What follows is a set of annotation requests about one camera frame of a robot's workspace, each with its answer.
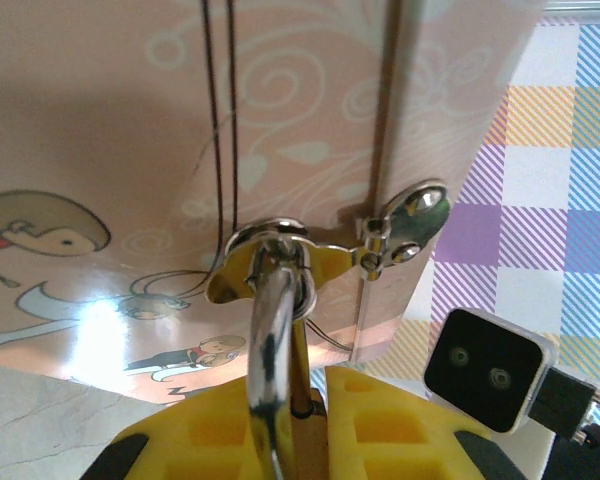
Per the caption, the thin black key cord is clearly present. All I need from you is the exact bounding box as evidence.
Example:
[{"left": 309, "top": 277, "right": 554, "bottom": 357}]
[{"left": 129, "top": 0, "right": 241, "bottom": 351}]

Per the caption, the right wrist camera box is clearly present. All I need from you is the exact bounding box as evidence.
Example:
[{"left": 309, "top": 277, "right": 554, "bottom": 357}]
[{"left": 423, "top": 307, "right": 560, "bottom": 436}]

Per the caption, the aluminium profile frame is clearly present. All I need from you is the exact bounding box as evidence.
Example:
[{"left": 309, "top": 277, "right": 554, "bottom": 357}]
[{"left": 544, "top": 0, "right": 600, "bottom": 25}]

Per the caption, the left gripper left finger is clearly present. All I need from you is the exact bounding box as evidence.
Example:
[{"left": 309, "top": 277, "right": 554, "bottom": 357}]
[{"left": 82, "top": 377, "right": 272, "bottom": 480}]

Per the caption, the pink cartoon tin box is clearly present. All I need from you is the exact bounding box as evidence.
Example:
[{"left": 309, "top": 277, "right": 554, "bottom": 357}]
[{"left": 0, "top": 0, "right": 549, "bottom": 406}]

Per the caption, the silver hasp latch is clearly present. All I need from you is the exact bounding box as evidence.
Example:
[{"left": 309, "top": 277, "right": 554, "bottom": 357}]
[{"left": 207, "top": 179, "right": 454, "bottom": 306}]

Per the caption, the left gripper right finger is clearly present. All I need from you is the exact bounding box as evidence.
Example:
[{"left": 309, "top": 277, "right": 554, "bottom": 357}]
[{"left": 324, "top": 364, "right": 529, "bottom": 480}]

